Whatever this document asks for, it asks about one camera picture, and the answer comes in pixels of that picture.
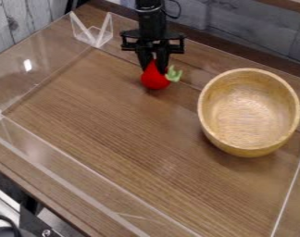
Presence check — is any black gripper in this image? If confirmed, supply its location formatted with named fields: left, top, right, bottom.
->
left=120, top=29, right=187, bottom=74

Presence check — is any red toy strawberry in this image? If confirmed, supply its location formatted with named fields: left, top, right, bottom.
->
left=141, top=59, right=184, bottom=90

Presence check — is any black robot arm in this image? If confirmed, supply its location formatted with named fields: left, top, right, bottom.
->
left=121, top=0, right=187, bottom=74

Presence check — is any wooden bowl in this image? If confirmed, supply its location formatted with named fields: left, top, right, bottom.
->
left=197, top=68, right=300, bottom=157

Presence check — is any clear acrylic tray wall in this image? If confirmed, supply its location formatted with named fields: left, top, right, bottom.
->
left=0, top=18, right=300, bottom=237

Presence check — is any black table clamp bracket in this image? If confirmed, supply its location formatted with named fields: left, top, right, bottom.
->
left=20, top=206, right=64, bottom=237

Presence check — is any black cable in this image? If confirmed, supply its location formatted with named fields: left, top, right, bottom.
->
left=0, top=214, right=24, bottom=237

